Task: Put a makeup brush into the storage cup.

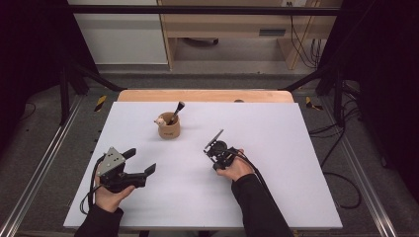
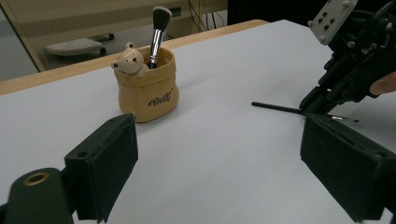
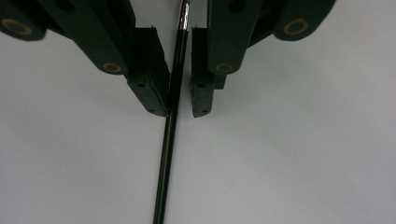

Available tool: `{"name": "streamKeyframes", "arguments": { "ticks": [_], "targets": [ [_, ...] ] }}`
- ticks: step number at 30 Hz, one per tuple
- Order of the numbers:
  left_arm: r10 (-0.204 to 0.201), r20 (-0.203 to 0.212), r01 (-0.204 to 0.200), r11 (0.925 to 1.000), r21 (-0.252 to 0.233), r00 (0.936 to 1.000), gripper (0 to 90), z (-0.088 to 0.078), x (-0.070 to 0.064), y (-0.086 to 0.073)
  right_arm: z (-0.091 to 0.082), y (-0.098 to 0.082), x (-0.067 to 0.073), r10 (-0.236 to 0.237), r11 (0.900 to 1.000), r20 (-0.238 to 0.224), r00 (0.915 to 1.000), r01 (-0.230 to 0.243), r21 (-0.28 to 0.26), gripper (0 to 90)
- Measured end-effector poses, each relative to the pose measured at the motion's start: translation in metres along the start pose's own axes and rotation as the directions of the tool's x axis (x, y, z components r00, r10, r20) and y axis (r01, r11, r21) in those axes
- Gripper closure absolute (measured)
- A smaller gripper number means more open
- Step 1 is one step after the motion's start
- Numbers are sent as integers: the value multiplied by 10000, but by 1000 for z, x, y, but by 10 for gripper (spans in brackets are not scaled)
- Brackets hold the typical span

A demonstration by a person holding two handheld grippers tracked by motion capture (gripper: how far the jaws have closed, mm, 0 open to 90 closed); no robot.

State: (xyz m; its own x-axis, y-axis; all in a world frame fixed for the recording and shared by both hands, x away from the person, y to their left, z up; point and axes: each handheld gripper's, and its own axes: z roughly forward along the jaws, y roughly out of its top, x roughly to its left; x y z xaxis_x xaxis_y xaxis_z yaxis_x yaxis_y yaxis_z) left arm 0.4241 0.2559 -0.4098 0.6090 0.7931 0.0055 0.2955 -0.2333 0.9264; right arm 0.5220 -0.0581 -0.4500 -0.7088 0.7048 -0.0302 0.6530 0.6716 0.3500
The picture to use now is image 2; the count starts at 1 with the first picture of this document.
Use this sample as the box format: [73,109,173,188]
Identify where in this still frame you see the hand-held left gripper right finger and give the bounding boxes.
[300,113,396,224]

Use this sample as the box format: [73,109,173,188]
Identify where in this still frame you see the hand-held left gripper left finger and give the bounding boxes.
[64,113,139,224]

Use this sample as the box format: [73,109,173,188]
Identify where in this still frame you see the thin black brush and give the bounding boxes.
[251,101,360,123]

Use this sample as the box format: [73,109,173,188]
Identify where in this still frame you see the tan bear cup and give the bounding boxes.
[110,42,180,123]

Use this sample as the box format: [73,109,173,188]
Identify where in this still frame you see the black makeup brush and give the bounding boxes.
[147,6,173,70]

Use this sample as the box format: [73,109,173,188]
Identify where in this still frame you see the black curtain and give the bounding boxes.
[227,0,396,26]

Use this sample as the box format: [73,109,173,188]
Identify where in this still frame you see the wooden table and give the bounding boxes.
[0,19,269,96]

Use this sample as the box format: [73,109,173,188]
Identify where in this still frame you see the grey footrest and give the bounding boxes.
[43,33,115,58]

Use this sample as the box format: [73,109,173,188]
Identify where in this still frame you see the wooden desk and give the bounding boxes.
[0,0,228,73]

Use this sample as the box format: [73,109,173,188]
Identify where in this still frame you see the black hanging cables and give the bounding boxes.
[187,0,226,32]

